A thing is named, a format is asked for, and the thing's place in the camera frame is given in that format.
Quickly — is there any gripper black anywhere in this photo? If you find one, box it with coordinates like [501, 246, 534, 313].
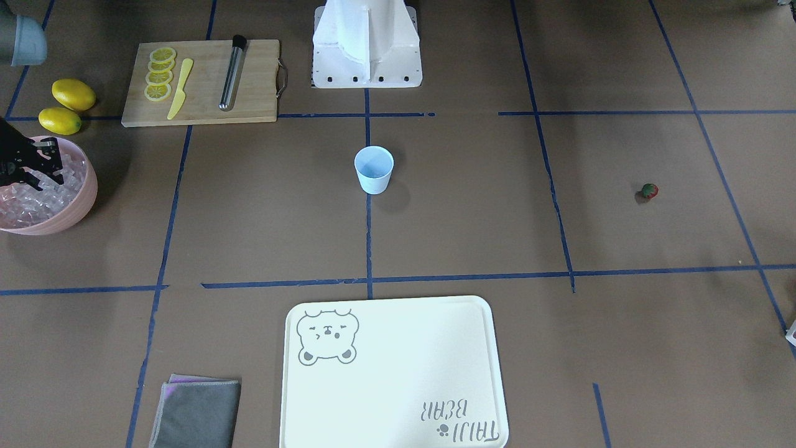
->
[1, 119, 63, 191]

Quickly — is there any strawberry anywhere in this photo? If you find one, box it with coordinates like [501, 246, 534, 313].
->
[640, 182, 659, 200]

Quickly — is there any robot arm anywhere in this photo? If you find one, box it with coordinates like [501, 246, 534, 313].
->
[1, 1, 63, 191]

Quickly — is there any pile of ice cubes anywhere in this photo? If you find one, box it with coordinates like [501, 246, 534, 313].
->
[1, 151, 95, 230]

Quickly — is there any light blue cup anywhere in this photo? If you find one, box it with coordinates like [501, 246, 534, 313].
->
[354, 146, 395, 195]

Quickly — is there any pink bowl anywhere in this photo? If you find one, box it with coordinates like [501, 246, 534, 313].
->
[2, 131, 98, 236]

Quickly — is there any lemon far from board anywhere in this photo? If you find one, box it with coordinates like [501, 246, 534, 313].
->
[37, 107, 83, 136]

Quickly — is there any lemon near board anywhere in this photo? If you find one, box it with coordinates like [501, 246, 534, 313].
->
[51, 78, 96, 113]

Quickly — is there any lemon slices row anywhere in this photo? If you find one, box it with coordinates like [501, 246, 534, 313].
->
[144, 46, 177, 102]

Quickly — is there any wooden cutting board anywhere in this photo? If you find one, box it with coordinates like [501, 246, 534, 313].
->
[121, 39, 286, 128]

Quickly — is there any yellow plastic knife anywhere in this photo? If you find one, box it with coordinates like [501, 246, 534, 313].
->
[167, 58, 194, 120]

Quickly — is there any steel muddler black tip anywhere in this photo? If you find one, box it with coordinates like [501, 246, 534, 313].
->
[218, 34, 248, 111]

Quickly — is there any grey folded cloth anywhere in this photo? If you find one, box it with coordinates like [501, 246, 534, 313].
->
[147, 373, 241, 447]

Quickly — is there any cream bear tray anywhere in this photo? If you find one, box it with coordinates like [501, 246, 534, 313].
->
[279, 295, 509, 447]

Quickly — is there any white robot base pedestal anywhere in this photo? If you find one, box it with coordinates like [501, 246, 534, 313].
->
[311, 1, 423, 89]

